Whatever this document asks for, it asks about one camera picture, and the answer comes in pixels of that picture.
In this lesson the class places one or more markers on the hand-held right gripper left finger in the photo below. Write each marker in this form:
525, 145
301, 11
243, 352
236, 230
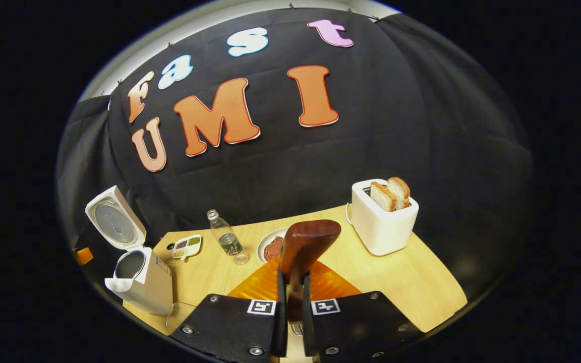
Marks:
282, 322

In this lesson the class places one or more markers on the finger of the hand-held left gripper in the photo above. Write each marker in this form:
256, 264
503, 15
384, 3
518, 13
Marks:
84, 255

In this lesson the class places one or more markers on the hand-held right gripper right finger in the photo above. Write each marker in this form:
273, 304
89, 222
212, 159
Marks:
307, 327

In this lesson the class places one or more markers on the white rice cooker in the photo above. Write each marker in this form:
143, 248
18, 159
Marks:
149, 287

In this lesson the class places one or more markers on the brown wooden spoon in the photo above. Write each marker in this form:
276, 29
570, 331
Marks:
305, 242

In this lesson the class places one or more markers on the white round plate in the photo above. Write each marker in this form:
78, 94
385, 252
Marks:
265, 242

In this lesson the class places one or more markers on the clear plastic water bottle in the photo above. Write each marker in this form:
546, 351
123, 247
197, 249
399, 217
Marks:
227, 239

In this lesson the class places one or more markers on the white divided seasoning dish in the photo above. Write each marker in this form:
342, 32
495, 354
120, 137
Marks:
187, 247

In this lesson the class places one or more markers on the white toaster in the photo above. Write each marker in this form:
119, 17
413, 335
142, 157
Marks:
386, 232

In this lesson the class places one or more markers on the toast bread slice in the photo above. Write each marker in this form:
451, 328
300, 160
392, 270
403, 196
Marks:
400, 190
382, 196

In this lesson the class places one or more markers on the black backdrop cloth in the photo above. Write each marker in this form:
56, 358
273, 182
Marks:
396, 126

